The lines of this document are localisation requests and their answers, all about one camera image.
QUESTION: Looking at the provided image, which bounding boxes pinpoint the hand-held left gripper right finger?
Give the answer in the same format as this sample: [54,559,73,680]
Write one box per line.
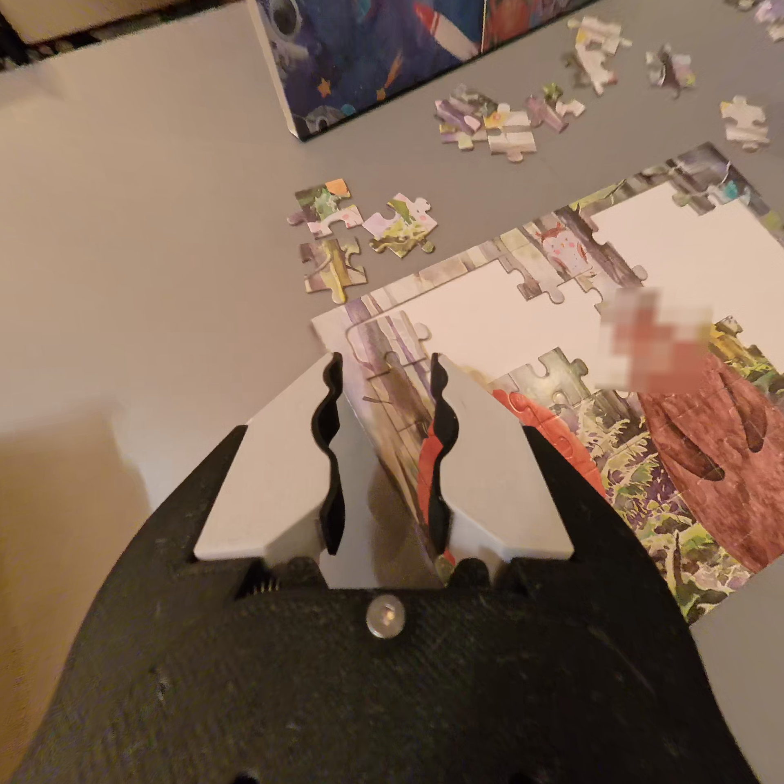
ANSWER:
[428,353,576,568]

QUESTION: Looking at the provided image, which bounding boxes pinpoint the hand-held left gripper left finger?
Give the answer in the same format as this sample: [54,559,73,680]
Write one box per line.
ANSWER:
[195,353,348,562]

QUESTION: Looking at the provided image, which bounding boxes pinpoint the jigsaw puzzle board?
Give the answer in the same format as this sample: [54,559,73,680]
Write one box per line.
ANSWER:
[311,142,784,626]

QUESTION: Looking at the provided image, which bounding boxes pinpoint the illustrated puzzle box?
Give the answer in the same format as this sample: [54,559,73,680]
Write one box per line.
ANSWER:
[248,0,598,143]

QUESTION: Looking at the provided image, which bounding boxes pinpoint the white striped puzzle piece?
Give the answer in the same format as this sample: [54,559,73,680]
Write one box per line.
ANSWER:
[719,95,771,151]

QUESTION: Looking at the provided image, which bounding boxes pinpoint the green yellow puzzle piece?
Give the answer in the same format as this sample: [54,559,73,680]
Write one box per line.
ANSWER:
[299,238,367,304]

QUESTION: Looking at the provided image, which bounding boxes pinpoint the scattered loose puzzle pieces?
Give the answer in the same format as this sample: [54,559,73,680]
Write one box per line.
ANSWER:
[288,0,784,258]

